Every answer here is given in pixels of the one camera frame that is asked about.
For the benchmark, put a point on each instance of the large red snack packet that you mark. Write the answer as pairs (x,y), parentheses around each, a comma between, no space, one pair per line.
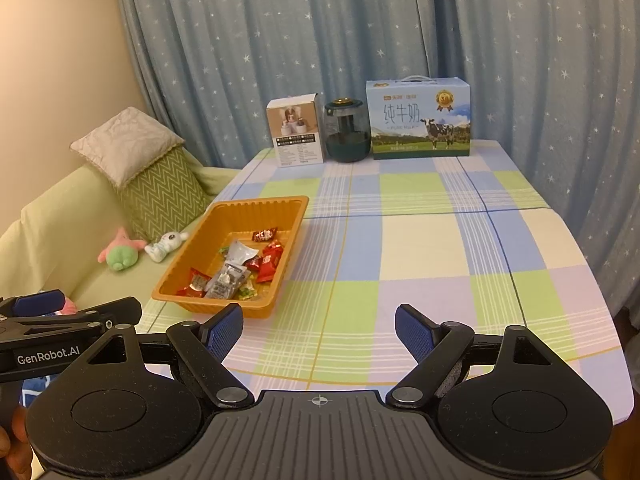
(196,285)

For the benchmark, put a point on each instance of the white rabbit plush toy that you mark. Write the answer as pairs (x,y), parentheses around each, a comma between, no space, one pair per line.
(165,247)

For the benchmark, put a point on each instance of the dark green glass jar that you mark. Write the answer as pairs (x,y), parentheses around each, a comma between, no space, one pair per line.
(347,135)

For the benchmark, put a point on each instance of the blue patterned cloth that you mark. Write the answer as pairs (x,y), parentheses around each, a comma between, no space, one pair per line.
(35,387)

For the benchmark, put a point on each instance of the pink cloth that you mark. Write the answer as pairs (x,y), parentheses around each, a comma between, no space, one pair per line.
(70,305)

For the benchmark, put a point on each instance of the white product box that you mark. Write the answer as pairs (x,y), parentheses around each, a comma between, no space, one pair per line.
(295,135)

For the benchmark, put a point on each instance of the clear dark snack packet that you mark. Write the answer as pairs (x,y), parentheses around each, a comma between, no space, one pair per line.
(225,280)

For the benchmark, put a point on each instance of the small red candy packet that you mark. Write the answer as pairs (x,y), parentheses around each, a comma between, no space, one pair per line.
(252,264)

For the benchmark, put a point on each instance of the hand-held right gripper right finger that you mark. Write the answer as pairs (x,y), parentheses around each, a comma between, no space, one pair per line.
(415,332)

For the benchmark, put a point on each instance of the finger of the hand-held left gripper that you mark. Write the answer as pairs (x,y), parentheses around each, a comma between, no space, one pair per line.
(40,302)
(75,317)

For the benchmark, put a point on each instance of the green yellow candy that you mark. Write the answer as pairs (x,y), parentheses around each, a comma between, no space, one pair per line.
(247,291)

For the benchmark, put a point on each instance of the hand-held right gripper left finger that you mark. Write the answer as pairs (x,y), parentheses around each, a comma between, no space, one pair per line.
(225,332)

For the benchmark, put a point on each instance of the white silver snack packet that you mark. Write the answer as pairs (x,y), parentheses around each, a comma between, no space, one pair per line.
(240,251)

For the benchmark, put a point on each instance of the blue starry curtain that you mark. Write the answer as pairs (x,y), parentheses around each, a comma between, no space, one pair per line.
(500,35)

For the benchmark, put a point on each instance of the red cartoon candy packet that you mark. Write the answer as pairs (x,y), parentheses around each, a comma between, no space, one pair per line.
(265,234)

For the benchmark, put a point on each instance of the orange plastic tray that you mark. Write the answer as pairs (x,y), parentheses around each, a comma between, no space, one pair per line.
(235,215)

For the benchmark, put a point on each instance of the beige pillow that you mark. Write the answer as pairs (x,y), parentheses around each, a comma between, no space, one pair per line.
(125,145)

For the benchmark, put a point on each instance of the pink green plush toy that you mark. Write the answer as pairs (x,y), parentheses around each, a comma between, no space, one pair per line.
(120,257)

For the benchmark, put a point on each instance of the red square snack packet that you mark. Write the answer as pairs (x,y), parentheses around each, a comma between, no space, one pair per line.
(270,262)

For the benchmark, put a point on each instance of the person's left hand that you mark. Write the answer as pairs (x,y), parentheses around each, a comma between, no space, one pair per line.
(12,455)

